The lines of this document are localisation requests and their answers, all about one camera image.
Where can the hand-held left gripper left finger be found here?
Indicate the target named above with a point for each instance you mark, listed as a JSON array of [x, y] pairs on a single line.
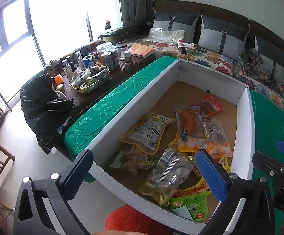
[[79, 173]]

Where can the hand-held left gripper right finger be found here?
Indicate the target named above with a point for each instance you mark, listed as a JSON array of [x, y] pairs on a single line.
[[210, 173]]

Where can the small yellow snack packet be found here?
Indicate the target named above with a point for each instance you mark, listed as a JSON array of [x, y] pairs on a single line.
[[224, 164]]

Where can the orange-red strip snack packet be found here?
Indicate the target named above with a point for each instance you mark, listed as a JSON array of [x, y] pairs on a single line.
[[196, 189]]

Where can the clear orange-bottomed snack packet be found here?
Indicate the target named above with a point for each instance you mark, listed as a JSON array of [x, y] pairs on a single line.
[[216, 137]]

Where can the bright green snack packet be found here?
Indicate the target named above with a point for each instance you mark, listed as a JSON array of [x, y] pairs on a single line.
[[191, 205]]

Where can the clear yellow-bottomed barcode snack packet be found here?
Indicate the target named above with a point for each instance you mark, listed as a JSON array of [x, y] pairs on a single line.
[[169, 173]]

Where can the orange chicken leg packet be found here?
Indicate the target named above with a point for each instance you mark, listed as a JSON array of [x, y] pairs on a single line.
[[188, 127]]

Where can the green-labelled clear snack packet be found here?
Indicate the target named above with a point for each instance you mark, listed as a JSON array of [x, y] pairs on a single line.
[[132, 160]]

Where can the red orange-edged snack packet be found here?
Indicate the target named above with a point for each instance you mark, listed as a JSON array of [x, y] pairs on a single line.
[[211, 105]]

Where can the clear yellow-edged snack packet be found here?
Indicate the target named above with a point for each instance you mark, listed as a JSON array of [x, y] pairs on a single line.
[[148, 132]]

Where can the white cardboard box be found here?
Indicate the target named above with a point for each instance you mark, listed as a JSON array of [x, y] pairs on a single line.
[[137, 98]]

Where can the orange-red fuzzy stool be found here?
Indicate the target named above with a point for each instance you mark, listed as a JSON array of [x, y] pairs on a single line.
[[132, 221]]

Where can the black plastic bag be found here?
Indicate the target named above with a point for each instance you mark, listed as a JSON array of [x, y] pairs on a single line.
[[44, 107]]

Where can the green patterned tablecloth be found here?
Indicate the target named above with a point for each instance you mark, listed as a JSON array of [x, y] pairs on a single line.
[[112, 95]]

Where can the green patterned glass tray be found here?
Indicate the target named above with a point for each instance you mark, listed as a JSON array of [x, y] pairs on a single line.
[[93, 85]]

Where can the floral cloth bundle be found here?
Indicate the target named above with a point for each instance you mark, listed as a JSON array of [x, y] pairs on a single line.
[[254, 66]]

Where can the grey two-tone pillow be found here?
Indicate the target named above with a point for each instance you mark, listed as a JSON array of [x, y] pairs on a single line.
[[173, 25], [272, 58], [220, 36]]

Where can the small orange box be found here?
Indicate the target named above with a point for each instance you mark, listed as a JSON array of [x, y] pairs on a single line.
[[58, 79]]

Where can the dark brown table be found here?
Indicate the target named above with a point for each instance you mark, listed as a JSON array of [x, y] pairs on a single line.
[[122, 71]]

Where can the blue and white cup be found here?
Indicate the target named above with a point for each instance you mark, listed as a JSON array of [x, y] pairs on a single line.
[[86, 62]]

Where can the silver spray bottle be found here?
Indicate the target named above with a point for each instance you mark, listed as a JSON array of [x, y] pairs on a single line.
[[79, 58]]

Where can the printed tin can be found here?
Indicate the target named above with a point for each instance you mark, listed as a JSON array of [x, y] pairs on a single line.
[[112, 61]]

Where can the small white bottle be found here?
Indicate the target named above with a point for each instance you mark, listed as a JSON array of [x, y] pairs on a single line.
[[127, 57]]

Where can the large clear plastic jar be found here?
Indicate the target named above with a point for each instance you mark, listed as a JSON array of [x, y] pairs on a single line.
[[104, 47]]

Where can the clear jar with black lid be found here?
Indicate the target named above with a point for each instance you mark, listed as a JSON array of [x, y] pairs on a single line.
[[122, 51]]

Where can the white device with red cap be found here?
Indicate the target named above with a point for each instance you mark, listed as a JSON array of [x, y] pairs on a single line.
[[182, 46]]

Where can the orange book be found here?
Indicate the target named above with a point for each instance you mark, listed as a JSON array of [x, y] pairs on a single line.
[[142, 50]]

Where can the dark green bag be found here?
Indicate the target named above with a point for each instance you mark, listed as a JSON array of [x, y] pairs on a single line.
[[112, 34]]

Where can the white plastic bag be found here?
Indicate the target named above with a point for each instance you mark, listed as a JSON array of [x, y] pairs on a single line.
[[165, 35]]

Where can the brown upholstered headboard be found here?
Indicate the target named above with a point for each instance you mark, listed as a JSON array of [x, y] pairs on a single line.
[[205, 8]]

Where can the grey curtain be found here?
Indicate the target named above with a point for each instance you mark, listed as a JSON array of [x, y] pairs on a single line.
[[134, 2]]

